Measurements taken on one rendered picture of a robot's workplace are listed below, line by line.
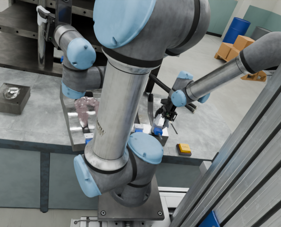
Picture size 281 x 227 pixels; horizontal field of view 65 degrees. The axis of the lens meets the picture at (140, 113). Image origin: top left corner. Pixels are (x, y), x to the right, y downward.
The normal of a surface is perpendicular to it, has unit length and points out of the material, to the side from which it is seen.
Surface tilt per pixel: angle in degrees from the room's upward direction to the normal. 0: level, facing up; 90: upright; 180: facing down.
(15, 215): 0
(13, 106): 90
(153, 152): 8
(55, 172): 90
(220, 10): 90
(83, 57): 90
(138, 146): 8
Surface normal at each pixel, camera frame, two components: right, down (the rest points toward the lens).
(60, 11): 0.62, 0.17
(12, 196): 0.11, 0.61
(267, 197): -0.96, -0.13
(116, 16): -0.76, 0.05
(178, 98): -0.70, 0.25
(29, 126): 0.26, -0.78
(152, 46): 0.37, 0.62
